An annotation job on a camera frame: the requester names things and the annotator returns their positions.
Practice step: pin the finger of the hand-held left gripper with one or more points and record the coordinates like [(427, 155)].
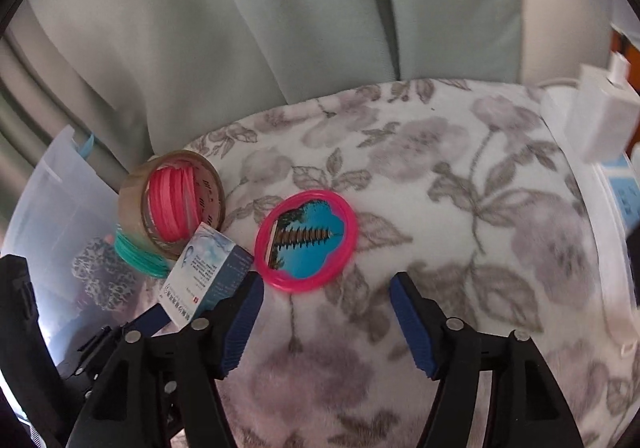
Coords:
[(150, 319)]

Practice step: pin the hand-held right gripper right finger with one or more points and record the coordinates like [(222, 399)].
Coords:
[(415, 323)]

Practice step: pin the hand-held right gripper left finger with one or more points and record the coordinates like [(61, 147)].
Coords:
[(242, 323)]

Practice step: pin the small blue medicine box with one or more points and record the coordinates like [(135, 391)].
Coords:
[(205, 268)]

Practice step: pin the leopard print scrunchie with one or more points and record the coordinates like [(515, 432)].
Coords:
[(100, 268)]

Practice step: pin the pink framed round mirror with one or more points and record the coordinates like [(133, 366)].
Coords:
[(310, 238)]

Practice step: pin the clear plastic container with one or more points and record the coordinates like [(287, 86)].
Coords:
[(45, 188)]

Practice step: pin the brown packing tape roll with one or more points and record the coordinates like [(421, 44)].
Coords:
[(131, 198)]

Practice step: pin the grey floral blanket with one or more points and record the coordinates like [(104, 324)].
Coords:
[(450, 178)]

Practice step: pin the white power strip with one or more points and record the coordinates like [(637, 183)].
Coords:
[(615, 268)]

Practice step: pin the grey curtain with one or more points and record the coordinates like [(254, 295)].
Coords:
[(30, 103)]

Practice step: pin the white charger block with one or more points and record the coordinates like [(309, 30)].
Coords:
[(605, 118)]

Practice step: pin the pale green curtain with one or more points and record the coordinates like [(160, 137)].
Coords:
[(250, 28)]

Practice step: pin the brown wooden furniture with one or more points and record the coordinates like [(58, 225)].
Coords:
[(620, 41)]

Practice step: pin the cream rounded furniture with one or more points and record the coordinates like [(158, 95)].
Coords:
[(560, 3)]

